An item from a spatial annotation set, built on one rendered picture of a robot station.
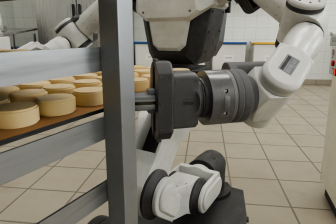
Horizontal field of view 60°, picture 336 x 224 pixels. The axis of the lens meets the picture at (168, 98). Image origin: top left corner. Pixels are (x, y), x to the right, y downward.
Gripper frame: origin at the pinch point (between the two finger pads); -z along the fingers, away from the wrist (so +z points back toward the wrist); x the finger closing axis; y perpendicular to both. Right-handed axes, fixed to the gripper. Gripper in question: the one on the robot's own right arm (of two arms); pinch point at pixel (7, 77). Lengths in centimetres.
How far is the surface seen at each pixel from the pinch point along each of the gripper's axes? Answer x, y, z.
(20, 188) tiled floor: -80, -25, 99
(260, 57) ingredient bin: -25, 281, 336
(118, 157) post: -5.6, 21.9, -40.2
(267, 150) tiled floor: -79, 150, 112
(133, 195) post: -11.8, 23.9, -39.3
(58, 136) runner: -0.8, 15.3, -43.6
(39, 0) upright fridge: 61, -53, 444
